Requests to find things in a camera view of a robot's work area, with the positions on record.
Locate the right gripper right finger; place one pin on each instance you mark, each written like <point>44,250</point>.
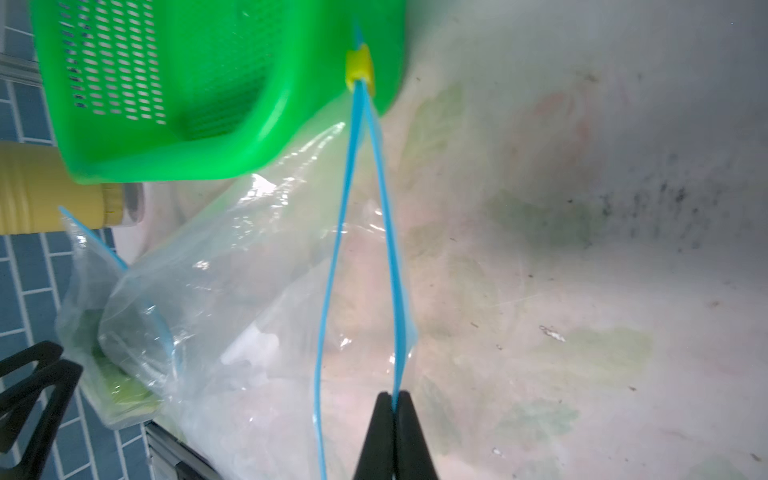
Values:
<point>412,459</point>

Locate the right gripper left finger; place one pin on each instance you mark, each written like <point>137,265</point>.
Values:
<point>376,460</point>

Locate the chinese cabbage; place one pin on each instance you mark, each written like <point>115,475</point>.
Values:
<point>119,399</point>

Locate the clear zipper bag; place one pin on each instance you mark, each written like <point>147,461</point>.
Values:
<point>95,272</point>
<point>228,323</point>

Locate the yellow cup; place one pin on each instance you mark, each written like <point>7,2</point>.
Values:
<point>36,187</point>

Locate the green plastic basket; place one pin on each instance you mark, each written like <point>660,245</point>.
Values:
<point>151,91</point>

